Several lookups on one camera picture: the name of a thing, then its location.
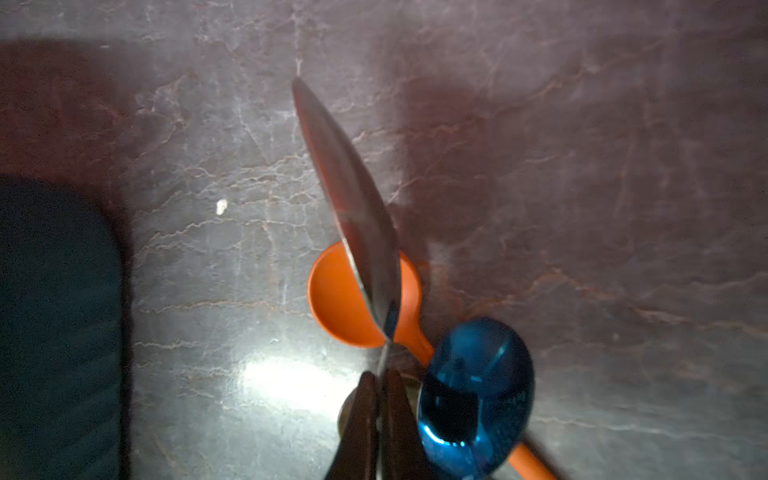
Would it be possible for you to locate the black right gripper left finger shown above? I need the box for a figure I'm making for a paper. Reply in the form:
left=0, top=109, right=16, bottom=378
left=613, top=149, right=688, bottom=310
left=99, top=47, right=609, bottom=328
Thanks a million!
left=325, top=371, right=379, bottom=480

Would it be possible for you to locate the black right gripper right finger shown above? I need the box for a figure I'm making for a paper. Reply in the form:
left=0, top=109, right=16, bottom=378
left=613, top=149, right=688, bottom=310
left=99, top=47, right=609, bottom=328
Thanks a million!
left=381, top=369, right=436, bottom=480

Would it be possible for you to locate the silver steel spoon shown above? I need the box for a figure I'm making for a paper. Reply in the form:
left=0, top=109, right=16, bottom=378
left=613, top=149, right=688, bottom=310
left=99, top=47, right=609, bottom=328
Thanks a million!
left=292, top=78, right=402, bottom=375

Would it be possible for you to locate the blue metal spoon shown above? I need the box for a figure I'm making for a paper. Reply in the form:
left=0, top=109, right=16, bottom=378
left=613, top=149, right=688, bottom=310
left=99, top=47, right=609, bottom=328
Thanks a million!
left=417, top=317, right=535, bottom=479

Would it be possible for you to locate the orange plastic spoon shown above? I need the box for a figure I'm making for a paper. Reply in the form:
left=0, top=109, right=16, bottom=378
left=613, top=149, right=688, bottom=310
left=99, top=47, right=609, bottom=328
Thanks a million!
left=307, top=239, right=559, bottom=480

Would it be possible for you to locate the teal plastic storage box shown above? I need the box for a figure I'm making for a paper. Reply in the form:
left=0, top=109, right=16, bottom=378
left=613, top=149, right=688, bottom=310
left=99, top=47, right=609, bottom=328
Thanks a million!
left=1, top=176, right=123, bottom=479

